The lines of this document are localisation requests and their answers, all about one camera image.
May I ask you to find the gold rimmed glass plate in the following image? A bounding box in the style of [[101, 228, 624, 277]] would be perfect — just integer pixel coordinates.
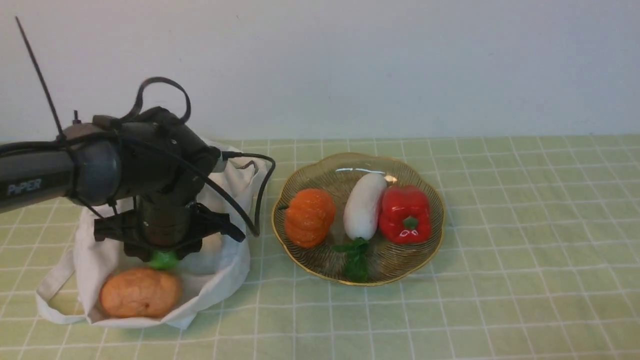
[[271, 152, 447, 287]]

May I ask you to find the green cucumber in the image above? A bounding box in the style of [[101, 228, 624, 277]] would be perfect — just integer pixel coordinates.
[[148, 250, 180, 271]]

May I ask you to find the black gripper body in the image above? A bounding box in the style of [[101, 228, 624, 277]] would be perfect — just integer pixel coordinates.
[[93, 196, 246, 263]]

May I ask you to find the white radish with leaves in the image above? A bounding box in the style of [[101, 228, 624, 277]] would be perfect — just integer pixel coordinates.
[[333, 172, 387, 283]]

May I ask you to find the orange pumpkin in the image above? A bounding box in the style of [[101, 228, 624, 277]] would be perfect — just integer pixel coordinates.
[[284, 188, 337, 249]]

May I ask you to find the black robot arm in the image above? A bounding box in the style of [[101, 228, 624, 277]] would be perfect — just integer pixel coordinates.
[[0, 107, 246, 262]]

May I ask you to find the white cloth tote bag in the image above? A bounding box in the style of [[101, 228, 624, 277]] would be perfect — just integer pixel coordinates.
[[35, 152, 273, 330]]

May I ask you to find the green checkered tablecloth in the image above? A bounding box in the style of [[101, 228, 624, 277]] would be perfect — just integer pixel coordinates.
[[0, 135, 640, 360]]

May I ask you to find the brown potato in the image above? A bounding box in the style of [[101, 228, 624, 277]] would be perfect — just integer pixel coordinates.
[[98, 268, 182, 319]]

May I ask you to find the red bell pepper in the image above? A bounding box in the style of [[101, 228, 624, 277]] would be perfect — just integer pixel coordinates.
[[378, 186, 432, 245]]

